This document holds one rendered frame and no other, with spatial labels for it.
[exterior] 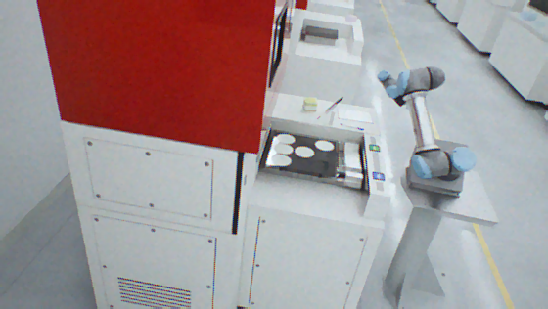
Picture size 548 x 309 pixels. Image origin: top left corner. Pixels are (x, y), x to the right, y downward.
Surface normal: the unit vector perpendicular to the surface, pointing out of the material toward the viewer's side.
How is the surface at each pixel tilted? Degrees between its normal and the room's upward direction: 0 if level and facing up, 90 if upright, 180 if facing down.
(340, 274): 90
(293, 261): 90
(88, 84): 90
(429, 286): 90
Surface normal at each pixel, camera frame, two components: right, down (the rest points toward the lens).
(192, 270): -0.14, 0.52
